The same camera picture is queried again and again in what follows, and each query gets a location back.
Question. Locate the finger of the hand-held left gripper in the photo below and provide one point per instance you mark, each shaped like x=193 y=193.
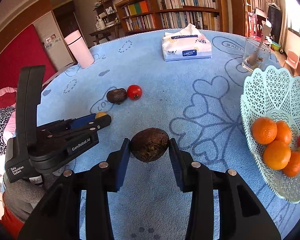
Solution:
x=83 y=120
x=100 y=123

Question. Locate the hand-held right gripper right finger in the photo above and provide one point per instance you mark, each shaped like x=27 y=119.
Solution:
x=176 y=166

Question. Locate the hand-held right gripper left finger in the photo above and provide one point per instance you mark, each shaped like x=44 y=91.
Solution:
x=122 y=166

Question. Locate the dark wrinkled avocado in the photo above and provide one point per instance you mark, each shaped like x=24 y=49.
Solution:
x=116 y=95
x=149 y=145

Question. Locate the large round orange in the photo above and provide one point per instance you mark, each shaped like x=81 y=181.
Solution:
x=264 y=130

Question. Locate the large oval orange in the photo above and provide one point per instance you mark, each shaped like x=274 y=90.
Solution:
x=276 y=155

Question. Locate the small orange mandarin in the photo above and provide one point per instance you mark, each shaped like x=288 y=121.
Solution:
x=285 y=132
x=295 y=165

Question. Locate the light blue lattice basket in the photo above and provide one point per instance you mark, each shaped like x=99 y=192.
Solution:
x=270 y=92

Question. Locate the pink cloth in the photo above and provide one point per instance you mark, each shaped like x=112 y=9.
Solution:
x=5 y=96

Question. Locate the blue printed towel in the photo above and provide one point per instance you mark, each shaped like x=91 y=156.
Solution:
x=165 y=97

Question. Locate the pink thermos bottle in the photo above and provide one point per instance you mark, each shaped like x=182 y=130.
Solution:
x=78 y=50

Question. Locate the small wooden side table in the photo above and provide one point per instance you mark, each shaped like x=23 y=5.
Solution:
x=105 y=30

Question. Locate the dark wooden door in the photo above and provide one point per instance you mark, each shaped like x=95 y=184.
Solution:
x=67 y=20

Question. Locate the white tissue pack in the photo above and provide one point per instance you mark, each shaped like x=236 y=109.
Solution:
x=186 y=47

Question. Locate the clear drinking glass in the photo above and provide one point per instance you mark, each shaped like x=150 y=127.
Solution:
x=261 y=60

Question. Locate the wooden bookshelf with books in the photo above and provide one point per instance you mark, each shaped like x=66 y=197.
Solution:
x=180 y=5

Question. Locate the dark hanging garment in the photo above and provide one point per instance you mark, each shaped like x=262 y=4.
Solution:
x=273 y=22

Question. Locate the window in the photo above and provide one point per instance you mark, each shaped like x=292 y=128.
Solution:
x=298 y=17

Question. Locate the red wall panel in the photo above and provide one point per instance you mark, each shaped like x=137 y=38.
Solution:
x=17 y=57

